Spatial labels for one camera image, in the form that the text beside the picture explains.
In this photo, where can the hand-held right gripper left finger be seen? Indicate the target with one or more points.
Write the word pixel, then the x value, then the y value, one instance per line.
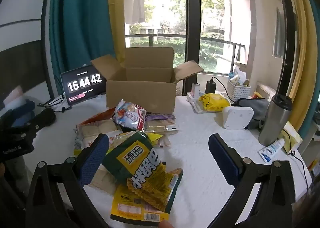
pixel 96 155

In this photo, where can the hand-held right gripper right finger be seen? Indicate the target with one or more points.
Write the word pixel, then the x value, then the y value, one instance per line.
pixel 222 157

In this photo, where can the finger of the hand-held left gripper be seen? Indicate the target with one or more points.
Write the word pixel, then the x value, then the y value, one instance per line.
pixel 45 117

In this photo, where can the white label toast bread packet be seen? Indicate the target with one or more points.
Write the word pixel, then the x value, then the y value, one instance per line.
pixel 100 140

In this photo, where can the orange bread packet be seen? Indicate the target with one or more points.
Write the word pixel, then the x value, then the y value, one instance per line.
pixel 95 124

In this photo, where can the white red snack packet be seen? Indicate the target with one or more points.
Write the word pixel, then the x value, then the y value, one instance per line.
pixel 130 116

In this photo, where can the yellow black snack packet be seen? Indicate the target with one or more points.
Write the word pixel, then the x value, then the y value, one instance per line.
pixel 130 208

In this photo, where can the clear plastic bread packet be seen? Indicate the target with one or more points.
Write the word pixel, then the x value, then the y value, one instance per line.
pixel 162 126

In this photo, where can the cardboard box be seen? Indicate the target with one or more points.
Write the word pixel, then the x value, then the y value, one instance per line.
pixel 140 95

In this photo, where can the person's right hand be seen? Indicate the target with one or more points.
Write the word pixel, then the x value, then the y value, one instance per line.
pixel 167 224

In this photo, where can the dark blue cloth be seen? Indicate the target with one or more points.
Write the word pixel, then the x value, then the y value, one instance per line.
pixel 22 109

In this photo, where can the white square device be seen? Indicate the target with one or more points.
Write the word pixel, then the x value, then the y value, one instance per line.
pixel 237 117

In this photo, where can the white blue tube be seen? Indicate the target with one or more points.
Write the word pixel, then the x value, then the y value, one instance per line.
pixel 271 150

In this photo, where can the tablet with clock display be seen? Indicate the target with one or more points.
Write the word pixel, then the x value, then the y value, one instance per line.
pixel 83 84

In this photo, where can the yellow duck bag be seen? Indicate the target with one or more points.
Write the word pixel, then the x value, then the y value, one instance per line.
pixel 212 102

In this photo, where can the grey bag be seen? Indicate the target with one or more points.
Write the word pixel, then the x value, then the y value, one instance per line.
pixel 257 107

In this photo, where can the white power strip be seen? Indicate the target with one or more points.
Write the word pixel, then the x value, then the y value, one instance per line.
pixel 193 101

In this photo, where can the steel thermos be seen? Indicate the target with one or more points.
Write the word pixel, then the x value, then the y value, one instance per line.
pixel 275 120

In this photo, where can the white plastic basket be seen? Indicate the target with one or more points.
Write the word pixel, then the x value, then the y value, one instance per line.
pixel 238 92

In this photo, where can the black power adapter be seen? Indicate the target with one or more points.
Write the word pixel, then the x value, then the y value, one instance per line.
pixel 210 87

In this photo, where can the white charger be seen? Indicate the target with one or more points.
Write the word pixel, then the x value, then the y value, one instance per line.
pixel 196 89

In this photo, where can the yellow paper packet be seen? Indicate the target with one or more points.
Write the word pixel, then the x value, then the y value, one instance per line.
pixel 296 140

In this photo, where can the white paper bag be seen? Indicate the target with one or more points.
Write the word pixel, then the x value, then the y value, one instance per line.
pixel 240 72

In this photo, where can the teal curtain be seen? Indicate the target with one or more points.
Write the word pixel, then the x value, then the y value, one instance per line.
pixel 315 55
pixel 75 30

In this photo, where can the yellow curtain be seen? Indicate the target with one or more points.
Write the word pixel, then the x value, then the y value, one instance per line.
pixel 116 17
pixel 303 42

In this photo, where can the black balcony railing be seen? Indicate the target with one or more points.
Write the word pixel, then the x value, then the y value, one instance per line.
pixel 162 35

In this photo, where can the white hanging garment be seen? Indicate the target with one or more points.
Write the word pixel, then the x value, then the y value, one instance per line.
pixel 135 0

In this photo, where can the black window frame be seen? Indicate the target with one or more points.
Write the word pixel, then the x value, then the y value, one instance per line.
pixel 192 30

